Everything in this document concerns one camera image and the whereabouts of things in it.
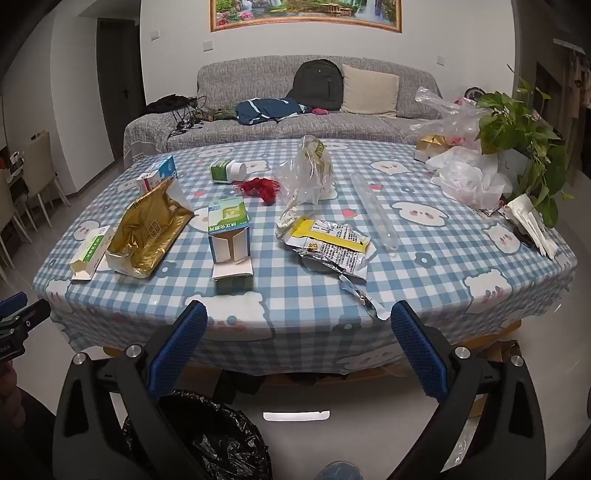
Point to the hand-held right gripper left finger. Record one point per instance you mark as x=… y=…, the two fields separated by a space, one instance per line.
x=182 y=350

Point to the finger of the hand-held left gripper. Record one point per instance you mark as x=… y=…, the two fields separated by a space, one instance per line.
x=32 y=314
x=14 y=303

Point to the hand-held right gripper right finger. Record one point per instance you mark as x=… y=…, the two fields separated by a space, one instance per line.
x=418 y=350

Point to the trash bin with black bag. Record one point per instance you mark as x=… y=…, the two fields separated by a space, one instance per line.
x=221 y=443

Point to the clear plastic tube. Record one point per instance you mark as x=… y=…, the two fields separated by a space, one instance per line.
x=374 y=207

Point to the white paper napkin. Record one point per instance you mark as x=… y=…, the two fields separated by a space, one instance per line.
x=531 y=221

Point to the blue white milk carton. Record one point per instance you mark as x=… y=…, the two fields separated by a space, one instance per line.
x=159 y=173

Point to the red mesh net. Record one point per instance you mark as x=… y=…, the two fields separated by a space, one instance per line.
x=263 y=189

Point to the black clothes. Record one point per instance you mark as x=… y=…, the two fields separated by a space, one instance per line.
x=244 y=383

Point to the small green white box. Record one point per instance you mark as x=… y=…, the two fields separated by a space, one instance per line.
x=90 y=251

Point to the gold foil bag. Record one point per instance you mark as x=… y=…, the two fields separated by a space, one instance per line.
x=147 y=230

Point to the blue checked bear tablecloth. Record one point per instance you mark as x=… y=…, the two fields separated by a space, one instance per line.
x=295 y=295

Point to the open green white box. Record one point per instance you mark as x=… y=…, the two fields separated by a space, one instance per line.
x=226 y=221

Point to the yellow silver snack wrapper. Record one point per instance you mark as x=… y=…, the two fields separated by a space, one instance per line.
x=323 y=240

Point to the white plastic bag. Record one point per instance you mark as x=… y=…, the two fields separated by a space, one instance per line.
x=466 y=175

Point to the green white medicine bottle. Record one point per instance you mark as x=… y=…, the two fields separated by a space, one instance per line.
x=224 y=170

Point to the gold white box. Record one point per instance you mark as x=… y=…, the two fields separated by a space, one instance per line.
x=427 y=147

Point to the dark door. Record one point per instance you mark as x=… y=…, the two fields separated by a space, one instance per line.
x=120 y=92

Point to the large clear plastic bag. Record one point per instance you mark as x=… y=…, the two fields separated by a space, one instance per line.
x=443 y=115

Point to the green cloth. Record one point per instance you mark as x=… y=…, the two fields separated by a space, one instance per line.
x=221 y=114

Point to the grey sofa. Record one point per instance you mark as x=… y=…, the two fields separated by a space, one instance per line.
x=286 y=131

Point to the green potted plant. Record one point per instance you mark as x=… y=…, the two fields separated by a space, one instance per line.
x=517 y=124

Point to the black cloth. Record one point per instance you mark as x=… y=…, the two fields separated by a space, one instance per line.
x=168 y=104

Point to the blue jacket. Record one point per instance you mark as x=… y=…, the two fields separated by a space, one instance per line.
x=268 y=110

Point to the pink cloth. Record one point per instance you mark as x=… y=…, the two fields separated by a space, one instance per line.
x=318 y=110

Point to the beige cushion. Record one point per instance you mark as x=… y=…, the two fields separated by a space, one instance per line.
x=369 y=90

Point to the black backpack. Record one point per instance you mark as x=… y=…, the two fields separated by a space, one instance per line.
x=316 y=85

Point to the framed landscape painting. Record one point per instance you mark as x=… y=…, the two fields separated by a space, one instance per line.
x=304 y=9

